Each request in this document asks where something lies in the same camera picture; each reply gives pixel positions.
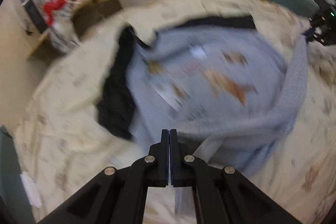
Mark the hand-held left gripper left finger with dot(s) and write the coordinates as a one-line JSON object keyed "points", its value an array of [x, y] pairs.
{"points": [[164, 157]]}

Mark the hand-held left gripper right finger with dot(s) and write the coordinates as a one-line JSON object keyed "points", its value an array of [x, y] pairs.
{"points": [[173, 158]]}

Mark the grey printed t-shirt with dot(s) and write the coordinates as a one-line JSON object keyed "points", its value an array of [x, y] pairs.
{"points": [[210, 98]]}

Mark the black tank top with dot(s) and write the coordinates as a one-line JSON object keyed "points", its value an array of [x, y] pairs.
{"points": [[115, 100]]}

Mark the cream printed bed sheet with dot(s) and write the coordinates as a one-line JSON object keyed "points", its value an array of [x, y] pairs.
{"points": [[65, 121]]}

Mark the black speaker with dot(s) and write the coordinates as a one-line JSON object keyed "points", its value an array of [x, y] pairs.
{"points": [[34, 15]]}

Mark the teal padded headboard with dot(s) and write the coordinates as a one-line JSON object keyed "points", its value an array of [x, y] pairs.
{"points": [[10, 176]]}

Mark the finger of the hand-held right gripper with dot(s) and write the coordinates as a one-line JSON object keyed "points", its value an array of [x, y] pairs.
{"points": [[313, 33]]}

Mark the white tissue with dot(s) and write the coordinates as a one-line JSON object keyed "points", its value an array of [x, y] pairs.
{"points": [[30, 190]]}

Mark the red plastic bag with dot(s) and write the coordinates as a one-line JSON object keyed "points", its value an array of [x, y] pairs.
{"points": [[53, 7]]}

